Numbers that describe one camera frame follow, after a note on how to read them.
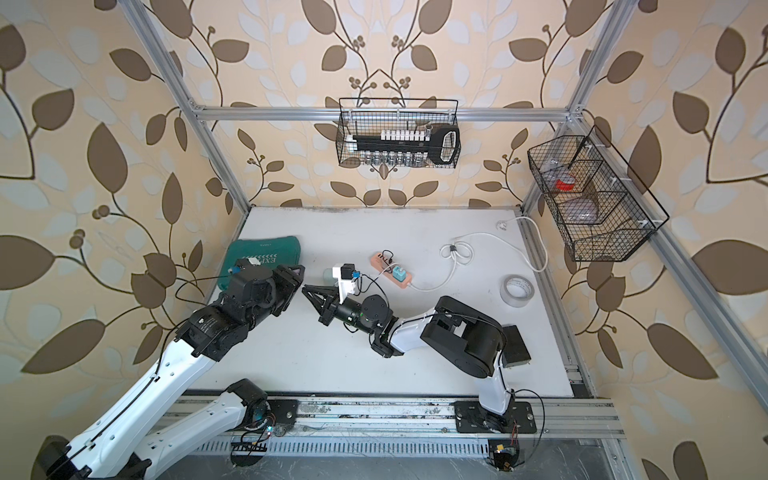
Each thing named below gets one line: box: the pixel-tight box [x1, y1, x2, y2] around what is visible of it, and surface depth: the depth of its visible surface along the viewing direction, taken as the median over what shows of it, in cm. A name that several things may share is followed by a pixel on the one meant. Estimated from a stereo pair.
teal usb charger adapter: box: [392, 266, 407, 283], surface depth 96 cm
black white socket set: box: [346, 125, 461, 167], surface depth 86 cm
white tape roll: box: [500, 274, 535, 308], surface depth 97 cm
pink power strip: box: [370, 252, 412, 289], surface depth 99 cm
